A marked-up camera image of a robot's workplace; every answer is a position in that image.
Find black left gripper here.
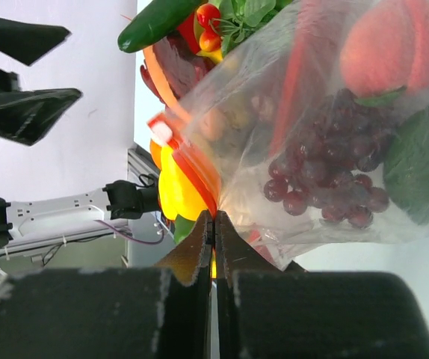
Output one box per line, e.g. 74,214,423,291
0,18,82,146

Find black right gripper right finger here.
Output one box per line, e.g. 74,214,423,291
215,212,429,358

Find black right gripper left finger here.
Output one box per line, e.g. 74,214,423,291
0,212,213,358

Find dark green cucumber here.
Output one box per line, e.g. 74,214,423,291
117,0,207,53

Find dark red grape bunch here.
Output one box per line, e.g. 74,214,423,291
263,89,398,229

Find clear zip bag orange zipper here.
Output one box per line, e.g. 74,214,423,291
149,1,429,268

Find pink peach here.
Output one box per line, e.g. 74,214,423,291
339,1,429,97

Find orange fruit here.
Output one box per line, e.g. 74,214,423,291
149,139,163,170

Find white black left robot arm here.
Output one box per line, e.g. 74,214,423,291
0,18,160,250

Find yellow bell pepper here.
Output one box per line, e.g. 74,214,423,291
158,146,207,221

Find purple orange sweet potato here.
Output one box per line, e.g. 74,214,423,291
141,31,215,119

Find red yellow cherry pair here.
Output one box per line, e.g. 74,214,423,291
195,3,221,52

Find green leafy herb sprig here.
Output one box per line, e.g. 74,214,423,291
209,0,297,57

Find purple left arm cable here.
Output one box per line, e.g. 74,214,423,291
94,218,165,246

